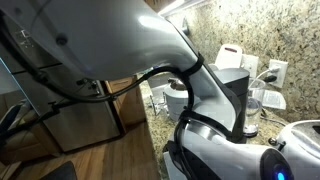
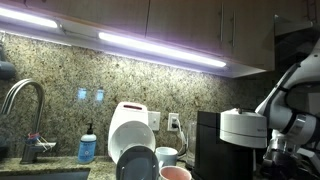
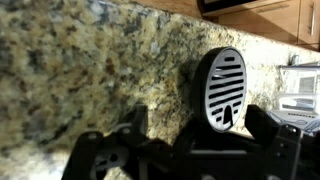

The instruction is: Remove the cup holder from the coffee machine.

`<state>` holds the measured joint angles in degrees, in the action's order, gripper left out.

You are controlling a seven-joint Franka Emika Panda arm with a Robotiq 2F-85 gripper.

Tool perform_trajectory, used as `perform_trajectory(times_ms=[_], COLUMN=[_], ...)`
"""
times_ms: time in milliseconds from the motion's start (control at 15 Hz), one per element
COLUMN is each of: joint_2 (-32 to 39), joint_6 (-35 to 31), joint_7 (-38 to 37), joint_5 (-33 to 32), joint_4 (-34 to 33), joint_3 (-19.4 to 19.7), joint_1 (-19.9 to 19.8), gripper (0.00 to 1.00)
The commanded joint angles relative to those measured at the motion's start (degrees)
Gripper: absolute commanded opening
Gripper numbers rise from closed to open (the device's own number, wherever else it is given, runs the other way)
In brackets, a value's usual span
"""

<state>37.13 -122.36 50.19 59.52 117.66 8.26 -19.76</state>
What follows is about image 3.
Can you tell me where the round black cup holder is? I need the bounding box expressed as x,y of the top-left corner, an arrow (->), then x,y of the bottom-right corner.
190,45 -> 248,134

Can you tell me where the black built-in microwave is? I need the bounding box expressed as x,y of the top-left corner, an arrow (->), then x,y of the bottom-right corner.
198,0 -> 291,17

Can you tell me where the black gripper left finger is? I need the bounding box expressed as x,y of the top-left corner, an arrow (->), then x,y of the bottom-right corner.
61,103 -> 158,180

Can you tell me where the steel base cabinet handle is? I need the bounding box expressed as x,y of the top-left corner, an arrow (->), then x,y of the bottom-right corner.
309,1 -> 316,36

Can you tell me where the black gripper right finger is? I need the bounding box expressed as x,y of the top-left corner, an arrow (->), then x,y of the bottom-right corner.
244,104 -> 303,180

